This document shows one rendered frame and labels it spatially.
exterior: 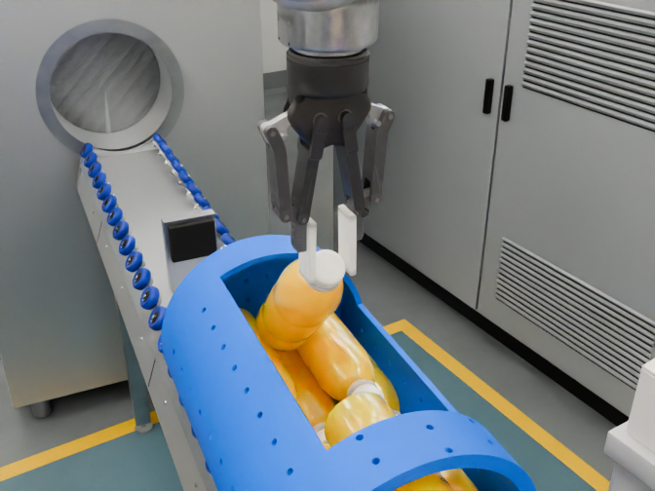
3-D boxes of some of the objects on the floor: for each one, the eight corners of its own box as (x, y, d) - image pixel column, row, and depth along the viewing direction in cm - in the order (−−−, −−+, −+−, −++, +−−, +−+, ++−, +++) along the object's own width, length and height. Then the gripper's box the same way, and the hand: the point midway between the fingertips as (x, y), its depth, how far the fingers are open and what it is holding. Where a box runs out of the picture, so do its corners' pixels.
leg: (150, 420, 250) (127, 257, 220) (154, 431, 245) (130, 267, 216) (133, 425, 248) (106, 261, 218) (136, 435, 243) (109, 271, 214)
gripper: (390, 29, 73) (381, 243, 84) (225, 45, 67) (240, 273, 78) (430, 46, 67) (414, 274, 78) (252, 65, 61) (264, 309, 72)
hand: (327, 245), depth 76 cm, fingers closed on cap, 4 cm apart
